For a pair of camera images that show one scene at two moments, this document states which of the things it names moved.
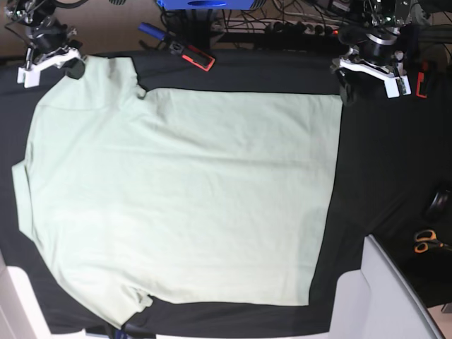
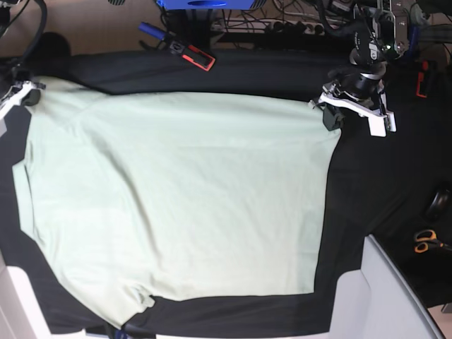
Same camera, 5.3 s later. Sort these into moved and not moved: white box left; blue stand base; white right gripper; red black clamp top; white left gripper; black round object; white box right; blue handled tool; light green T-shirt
Moved: white left gripper; white right gripper; light green T-shirt
Not moved: white box right; blue stand base; white box left; blue handled tool; black round object; red black clamp top
